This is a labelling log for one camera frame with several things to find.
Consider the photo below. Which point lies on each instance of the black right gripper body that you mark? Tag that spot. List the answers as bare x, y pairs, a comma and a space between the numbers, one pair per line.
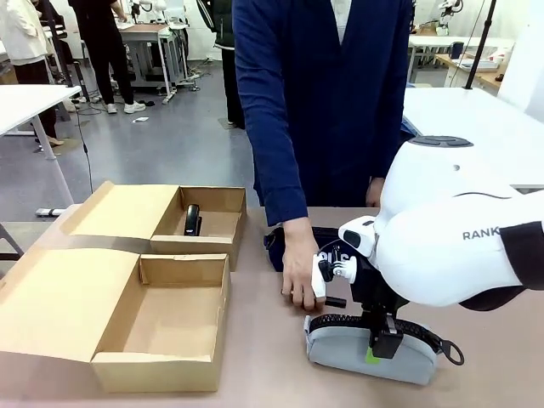
374, 289

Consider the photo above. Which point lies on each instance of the grey zippered pencil case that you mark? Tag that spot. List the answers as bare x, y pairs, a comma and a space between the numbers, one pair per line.
340, 355

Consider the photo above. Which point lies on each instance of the person's right forearm blue sleeve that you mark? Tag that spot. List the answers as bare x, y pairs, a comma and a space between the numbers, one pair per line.
280, 191

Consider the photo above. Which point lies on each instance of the person's left forearm blue sleeve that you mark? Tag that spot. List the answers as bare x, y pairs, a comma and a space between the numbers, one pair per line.
389, 140

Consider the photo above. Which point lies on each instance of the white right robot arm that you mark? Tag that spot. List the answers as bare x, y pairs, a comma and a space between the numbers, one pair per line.
429, 221

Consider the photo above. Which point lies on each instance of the small cardboard box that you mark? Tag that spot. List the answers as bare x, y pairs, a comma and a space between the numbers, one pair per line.
123, 212

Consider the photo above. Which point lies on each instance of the large open cardboard box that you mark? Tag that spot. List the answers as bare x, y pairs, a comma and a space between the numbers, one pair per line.
55, 297

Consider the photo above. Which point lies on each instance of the person's right hand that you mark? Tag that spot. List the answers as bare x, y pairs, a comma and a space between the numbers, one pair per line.
299, 263

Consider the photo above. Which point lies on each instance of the person's left hand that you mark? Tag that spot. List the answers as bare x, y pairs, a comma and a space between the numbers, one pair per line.
375, 191

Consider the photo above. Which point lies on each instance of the navy blue pouch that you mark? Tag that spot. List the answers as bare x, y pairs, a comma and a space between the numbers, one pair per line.
274, 255

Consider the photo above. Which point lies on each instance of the person's torso blue jacket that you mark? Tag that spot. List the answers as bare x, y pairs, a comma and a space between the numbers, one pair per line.
323, 106

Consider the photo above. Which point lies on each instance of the black stapler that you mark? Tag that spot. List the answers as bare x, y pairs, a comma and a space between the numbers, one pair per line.
192, 219

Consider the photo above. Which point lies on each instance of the wood-topped side table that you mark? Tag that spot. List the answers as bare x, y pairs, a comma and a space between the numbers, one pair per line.
484, 74

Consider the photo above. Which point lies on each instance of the dark blue mug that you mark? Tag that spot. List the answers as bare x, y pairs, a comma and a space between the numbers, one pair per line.
457, 50

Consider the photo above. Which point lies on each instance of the black tripod pole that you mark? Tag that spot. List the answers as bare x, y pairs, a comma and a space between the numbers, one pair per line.
479, 47

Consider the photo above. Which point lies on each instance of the bystander in dark striped jacket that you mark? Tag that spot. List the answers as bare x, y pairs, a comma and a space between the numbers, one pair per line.
229, 64

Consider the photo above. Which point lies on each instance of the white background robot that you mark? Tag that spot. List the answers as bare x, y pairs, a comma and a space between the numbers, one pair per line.
448, 13

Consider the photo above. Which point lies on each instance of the white paper scrap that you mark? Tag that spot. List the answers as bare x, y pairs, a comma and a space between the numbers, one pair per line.
140, 120

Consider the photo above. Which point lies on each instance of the wood-topped grey workbench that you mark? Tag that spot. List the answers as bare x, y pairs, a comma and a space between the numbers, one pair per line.
149, 30

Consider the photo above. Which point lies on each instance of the bystander in black clothes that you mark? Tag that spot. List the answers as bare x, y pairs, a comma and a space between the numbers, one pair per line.
102, 42

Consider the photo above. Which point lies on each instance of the white table with grey legs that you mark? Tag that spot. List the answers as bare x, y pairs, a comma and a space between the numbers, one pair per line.
25, 106

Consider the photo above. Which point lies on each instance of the bystander in white jacket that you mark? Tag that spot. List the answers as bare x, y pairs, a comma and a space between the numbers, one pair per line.
21, 38

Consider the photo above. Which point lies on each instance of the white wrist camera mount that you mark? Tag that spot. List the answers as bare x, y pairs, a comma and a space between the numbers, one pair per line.
318, 282

